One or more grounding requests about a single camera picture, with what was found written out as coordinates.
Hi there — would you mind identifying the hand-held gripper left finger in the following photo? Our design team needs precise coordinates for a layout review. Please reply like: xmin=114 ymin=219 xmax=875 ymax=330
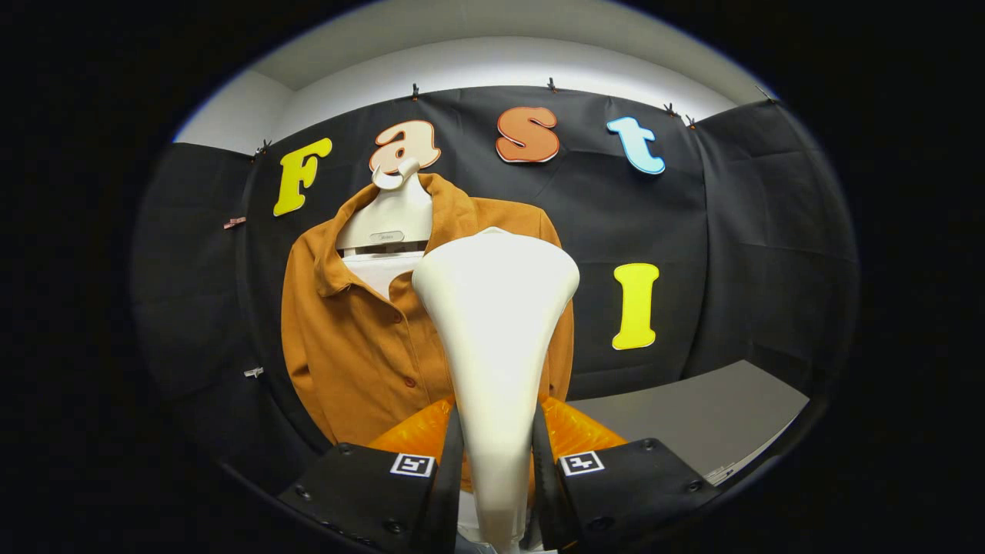
xmin=279 ymin=395 xmax=467 ymax=554

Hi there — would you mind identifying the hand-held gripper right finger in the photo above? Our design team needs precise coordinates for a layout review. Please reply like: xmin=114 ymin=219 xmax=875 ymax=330
xmin=531 ymin=390 xmax=720 ymax=552

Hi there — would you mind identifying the brown button-up shirt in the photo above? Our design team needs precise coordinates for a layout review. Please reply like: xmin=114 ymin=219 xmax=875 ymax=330
xmin=281 ymin=173 xmax=576 ymax=447

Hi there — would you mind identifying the white garment steamer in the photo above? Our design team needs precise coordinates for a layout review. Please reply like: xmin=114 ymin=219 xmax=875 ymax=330
xmin=412 ymin=227 xmax=582 ymax=552

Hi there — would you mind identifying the black backdrop cloth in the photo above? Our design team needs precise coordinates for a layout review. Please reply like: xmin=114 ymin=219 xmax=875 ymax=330
xmin=131 ymin=85 xmax=859 ymax=493

